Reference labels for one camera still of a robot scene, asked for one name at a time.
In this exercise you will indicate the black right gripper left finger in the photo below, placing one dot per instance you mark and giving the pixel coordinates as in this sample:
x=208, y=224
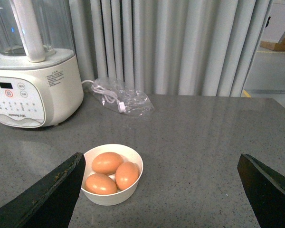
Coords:
x=50, y=202

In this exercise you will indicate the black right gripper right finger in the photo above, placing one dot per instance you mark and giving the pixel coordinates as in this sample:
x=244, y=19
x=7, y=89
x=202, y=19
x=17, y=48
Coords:
x=265, y=190

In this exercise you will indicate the brown egg in bowl front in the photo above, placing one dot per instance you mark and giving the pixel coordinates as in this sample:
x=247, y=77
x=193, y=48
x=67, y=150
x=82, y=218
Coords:
x=100, y=184

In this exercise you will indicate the brown egg in bowl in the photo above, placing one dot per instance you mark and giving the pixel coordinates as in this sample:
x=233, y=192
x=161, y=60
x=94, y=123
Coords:
x=107, y=163
x=126, y=175
x=100, y=184

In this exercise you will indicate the brown egg in bowl top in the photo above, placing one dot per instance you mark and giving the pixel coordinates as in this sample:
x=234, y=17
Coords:
x=107, y=163

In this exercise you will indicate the brown egg in bowl right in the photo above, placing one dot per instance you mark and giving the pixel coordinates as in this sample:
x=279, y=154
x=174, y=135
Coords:
x=126, y=175

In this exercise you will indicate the cardboard box in background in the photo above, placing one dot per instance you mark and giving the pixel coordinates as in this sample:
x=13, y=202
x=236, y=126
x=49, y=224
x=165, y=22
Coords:
x=273, y=46

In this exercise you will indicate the white paper bowl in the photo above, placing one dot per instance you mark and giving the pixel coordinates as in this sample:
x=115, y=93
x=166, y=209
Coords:
x=128, y=154

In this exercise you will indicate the white Joyoung blender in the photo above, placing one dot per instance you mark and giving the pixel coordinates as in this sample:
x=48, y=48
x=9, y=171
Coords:
x=40, y=84

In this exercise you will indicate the clear plastic bag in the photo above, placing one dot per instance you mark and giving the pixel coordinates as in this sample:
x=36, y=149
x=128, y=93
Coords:
x=116, y=96

